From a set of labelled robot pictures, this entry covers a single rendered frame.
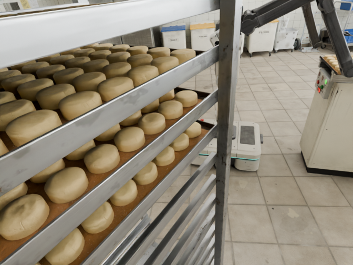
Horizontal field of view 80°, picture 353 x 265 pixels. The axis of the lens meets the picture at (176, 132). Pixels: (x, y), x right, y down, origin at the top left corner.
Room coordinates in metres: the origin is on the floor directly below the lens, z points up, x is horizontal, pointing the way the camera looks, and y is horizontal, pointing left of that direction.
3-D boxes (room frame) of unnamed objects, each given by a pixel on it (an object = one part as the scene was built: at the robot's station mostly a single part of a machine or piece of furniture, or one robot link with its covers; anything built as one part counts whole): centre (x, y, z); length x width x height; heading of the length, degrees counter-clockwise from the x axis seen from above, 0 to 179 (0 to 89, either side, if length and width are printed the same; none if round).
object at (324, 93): (1.40, -1.11, 0.77); 0.24 x 0.04 x 0.14; 161
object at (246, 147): (1.63, -0.47, 0.24); 0.68 x 0.53 x 0.41; 71
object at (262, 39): (5.03, -2.13, 0.38); 0.64 x 0.54 x 0.77; 168
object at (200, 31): (5.23, -0.84, 0.38); 0.64 x 0.54 x 0.77; 172
